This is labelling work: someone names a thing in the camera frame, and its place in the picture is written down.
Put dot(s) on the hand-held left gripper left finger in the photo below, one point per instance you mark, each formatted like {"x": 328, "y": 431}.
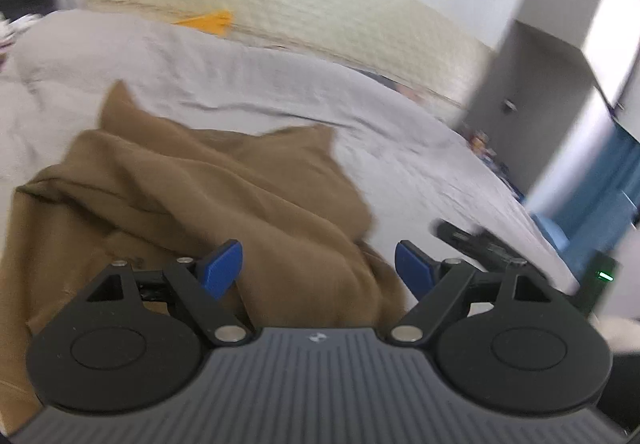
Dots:
{"x": 222, "y": 269}

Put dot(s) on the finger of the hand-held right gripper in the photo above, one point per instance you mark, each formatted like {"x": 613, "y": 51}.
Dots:
{"x": 475, "y": 241}

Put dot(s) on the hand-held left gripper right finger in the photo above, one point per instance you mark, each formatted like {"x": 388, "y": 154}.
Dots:
{"x": 414, "y": 269}

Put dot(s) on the brown garment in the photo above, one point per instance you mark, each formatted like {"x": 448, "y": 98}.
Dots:
{"x": 200, "y": 204}

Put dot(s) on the blue curtain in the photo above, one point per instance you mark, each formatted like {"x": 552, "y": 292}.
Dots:
{"x": 597, "y": 184}

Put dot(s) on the small bedside clutter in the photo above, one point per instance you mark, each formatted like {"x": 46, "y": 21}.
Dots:
{"x": 482, "y": 144}

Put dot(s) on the grey wardrobe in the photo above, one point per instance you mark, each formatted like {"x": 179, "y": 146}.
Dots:
{"x": 540, "y": 89}

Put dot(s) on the bed with grey sheet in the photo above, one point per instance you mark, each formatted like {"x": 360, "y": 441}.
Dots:
{"x": 250, "y": 74}

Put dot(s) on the orange cloth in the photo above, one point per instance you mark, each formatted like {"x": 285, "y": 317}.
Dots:
{"x": 207, "y": 21}

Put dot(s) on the white crumpled cloth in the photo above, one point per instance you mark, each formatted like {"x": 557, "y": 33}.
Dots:
{"x": 12, "y": 32}

